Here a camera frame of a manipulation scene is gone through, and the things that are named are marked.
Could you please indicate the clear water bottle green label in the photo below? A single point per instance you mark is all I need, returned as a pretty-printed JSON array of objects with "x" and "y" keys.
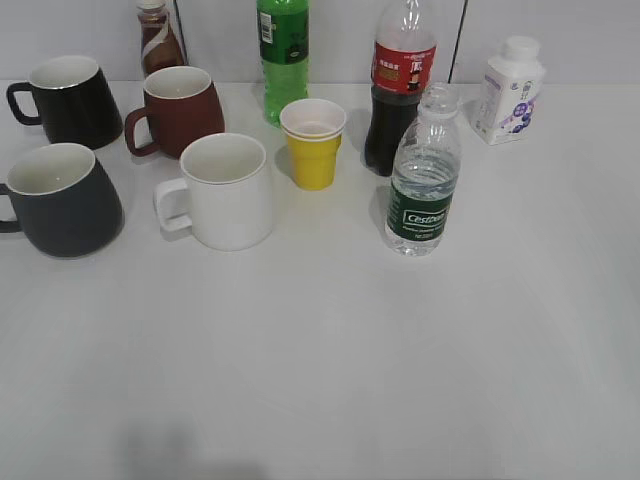
[{"x": 425, "y": 173}]

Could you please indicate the dark grey ceramic mug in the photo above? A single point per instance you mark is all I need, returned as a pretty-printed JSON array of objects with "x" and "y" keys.
[{"x": 64, "y": 201}]

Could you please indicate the white ceramic mug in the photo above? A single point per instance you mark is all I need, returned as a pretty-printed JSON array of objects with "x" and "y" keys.
[{"x": 230, "y": 192}]

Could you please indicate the dark red ceramic mug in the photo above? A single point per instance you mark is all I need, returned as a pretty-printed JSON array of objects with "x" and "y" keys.
[{"x": 181, "y": 105}]

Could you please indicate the black ceramic mug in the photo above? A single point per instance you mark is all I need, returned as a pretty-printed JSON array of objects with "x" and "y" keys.
[{"x": 70, "y": 98}]

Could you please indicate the yellow paper cup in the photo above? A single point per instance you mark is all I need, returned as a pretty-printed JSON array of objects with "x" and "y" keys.
[{"x": 313, "y": 129}]

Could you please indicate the cola bottle red label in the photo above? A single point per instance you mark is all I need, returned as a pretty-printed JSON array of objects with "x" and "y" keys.
[{"x": 404, "y": 53}]

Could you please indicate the green soda bottle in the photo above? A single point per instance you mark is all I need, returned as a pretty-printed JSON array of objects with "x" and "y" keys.
[{"x": 283, "y": 33}]

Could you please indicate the white yogurt carton bottle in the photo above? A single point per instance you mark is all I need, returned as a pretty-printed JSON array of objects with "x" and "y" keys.
[{"x": 510, "y": 88}]

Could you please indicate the brown drink bottle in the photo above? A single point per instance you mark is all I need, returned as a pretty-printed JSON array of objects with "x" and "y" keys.
[{"x": 160, "y": 48}]

